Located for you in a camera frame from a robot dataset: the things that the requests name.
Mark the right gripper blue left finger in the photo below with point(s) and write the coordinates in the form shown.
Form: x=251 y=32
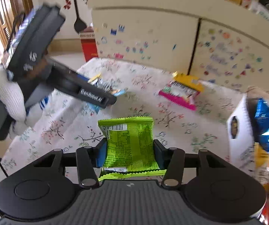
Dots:
x=87 y=159

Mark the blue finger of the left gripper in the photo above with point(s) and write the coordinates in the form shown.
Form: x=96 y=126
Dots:
x=83 y=77

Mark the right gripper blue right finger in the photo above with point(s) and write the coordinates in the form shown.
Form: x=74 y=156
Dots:
x=172 y=160

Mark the light blue Annerie packet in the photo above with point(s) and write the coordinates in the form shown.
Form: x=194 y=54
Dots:
x=99 y=82

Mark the green snack packet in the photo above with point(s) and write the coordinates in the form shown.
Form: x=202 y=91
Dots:
x=129 y=148

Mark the yellow waffle snack packet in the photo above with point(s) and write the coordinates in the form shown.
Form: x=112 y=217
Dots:
x=261 y=158

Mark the white gloved hand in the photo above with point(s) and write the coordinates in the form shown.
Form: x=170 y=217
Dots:
x=15 y=115

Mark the floral tablecloth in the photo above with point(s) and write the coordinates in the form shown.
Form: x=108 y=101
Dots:
x=68 y=123

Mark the cardboard box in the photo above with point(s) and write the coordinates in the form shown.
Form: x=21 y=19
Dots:
x=240 y=130

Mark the small yellow snack packet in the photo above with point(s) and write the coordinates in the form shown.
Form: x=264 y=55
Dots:
x=189 y=81

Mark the blue packet in box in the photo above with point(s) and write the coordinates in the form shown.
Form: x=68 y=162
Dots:
x=262 y=124

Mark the cream cabinet with stickers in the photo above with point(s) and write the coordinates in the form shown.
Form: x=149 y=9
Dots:
x=214 y=40

